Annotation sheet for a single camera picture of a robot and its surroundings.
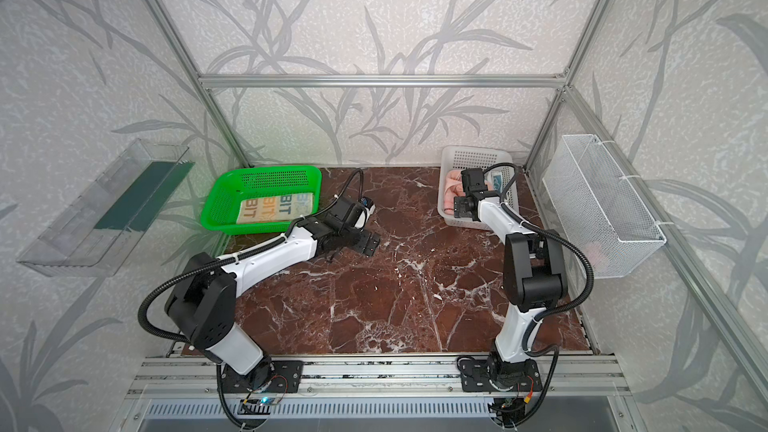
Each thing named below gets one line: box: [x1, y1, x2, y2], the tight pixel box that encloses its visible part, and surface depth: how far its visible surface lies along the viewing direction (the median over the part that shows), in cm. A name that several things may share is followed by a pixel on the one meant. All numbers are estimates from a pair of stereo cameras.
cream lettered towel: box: [237, 193, 315, 224], surface depth 107 cm
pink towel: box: [444, 169, 466, 215], surface depth 105 cm
